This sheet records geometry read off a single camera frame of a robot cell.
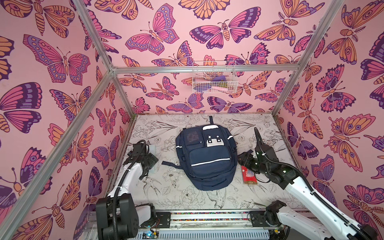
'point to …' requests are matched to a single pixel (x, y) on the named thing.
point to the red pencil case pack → (249, 176)
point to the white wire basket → (214, 77)
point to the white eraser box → (152, 151)
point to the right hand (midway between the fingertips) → (240, 158)
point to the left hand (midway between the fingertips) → (150, 162)
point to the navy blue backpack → (207, 153)
